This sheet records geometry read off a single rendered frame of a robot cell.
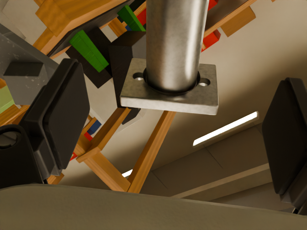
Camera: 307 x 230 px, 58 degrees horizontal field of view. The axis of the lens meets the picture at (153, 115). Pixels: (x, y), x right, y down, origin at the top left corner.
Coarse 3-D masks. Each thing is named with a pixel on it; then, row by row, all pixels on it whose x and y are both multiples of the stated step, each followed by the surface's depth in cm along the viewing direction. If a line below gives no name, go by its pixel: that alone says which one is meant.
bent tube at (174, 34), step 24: (168, 0) 12; (192, 0) 12; (168, 24) 13; (192, 24) 13; (168, 48) 14; (192, 48) 14; (144, 72) 17; (168, 72) 14; (192, 72) 15; (216, 72) 17; (120, 96) 15; (144, 96) 15; (168, 96) 15; (192, 96) 15; (216, 96) 16
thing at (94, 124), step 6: (24, 108) 531; (18, 114) 518; (24, 114) 539; (12, 120) 508; (18, 120) 536; (90, 120) 704; (96, 120) 665; (90, 126) 639; (96, 126) 658; (84, 132) 612; (90, 132) 648; (90, 138) 629; (72, 156) 573; (60, 174) 540; (54, 180) 524; (60, 180) 534
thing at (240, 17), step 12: (216, 0) 521; (252, 0) 480; (144, 12) 560; (240, 12) 508; (252, 12) 503; (216, 24) 520; (228, 24) 523; (240, 24) 518; (204, 36) 538; (216, 36) 545; (228, 36) 533; (204, 48) 556
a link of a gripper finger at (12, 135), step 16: (0, 128) 9; (16, 128) 9; (0, 144) 9; (16, 144) 9; (0, 160) 8; (16, 160) 8; (32, 160) 8; (0, 176) 8; (16, 176) 8; (32, 176) 8
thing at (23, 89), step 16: (0, 32) 23; (0, 48) 24; (16, 48) 24; (32, 48) 25; (0, 64) 25; (16, 64) 25; (32, 64) 25; (48, 64) 25; (16, 80) 24; (32, 80) 24; (48, 80) 26; (16, 96) 25; (32, 96) 25
